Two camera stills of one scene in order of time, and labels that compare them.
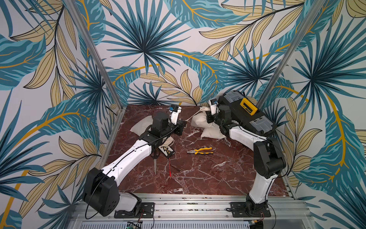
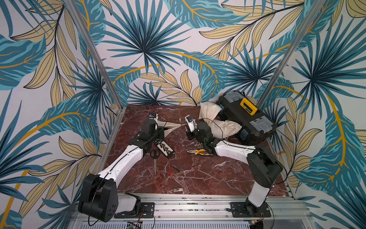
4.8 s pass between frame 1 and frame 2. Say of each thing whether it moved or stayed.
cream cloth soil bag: moved
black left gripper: moved
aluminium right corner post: stayed
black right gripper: moved
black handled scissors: stayed
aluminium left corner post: stayed
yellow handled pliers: stayed
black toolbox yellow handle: stayed
